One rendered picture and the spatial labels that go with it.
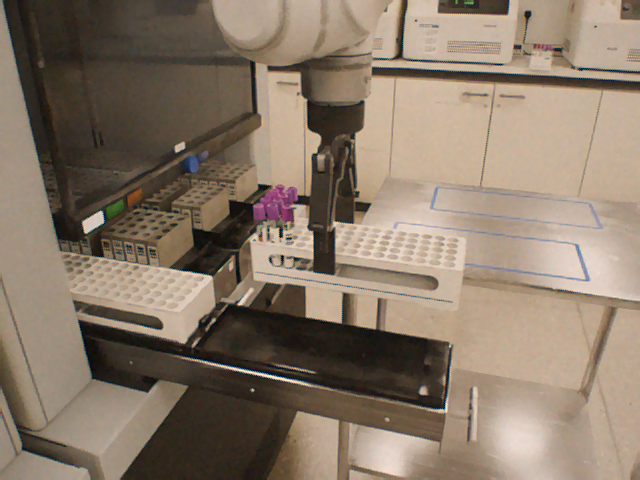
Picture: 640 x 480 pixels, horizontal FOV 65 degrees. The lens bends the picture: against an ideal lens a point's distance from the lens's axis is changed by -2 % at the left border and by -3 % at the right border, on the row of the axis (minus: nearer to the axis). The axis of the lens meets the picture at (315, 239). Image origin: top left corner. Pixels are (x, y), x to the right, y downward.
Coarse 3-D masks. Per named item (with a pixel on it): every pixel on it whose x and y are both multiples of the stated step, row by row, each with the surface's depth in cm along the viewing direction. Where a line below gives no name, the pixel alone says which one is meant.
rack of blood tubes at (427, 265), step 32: (352, 224) 78; (256, 256) 74; (352, 256) 69; (384, 256) 69; (416, 256) 68; (448, 256) 69; (320, 288) 73; (352, 288) 71; (384, 288) 69; (416, 288) 72; (448, 288) 66
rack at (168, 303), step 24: (72, 264) 79; (96, 264) 79; (120, 264) 79; (72, 288) 74; (96, 288) 73; (120, 288) 73; (144, 288) 73; (168, 288) 73; (192, 288) 73; (96, 312) 77; (120, 312) 77; (144, 312) 69; (168, 312) 68; (192, 312) 70; (168, 336) 70
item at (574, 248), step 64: (384, 192) 119; (448, 192) 119; (512, 192) 119; (512, 256) 91; (576, 256) 91; (384, 320) 144; (512, 384) 138; (384, 448) 119; (448, 448) 119; (512, 448) 119; (576, 448) 118
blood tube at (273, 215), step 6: (270, 204) 71; (276, 204) 71; (270, 210) 70; (276, 210) 71; (270, 216) 71; (276, 216) 71; (270, 222) 71; (276, 222) 71; (270, 228) 72; (276, 228) 72; (270, 234) 72; (276, 234) 72; (276, 240) 72; (276, 258) 74; (276, 264) 74
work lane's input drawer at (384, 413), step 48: (96, 336) 72; (144, 336) 70; (192, 336) 70; (240, 336) 73; (288, 336) 73; (336, 336) 73; (384, 336) 71; (192, 384) 70; (240, 384) 67; (288, 384) 64; (336, 384) 63; (384, 384) 64; (432, 384) 62; (432, 432) 61
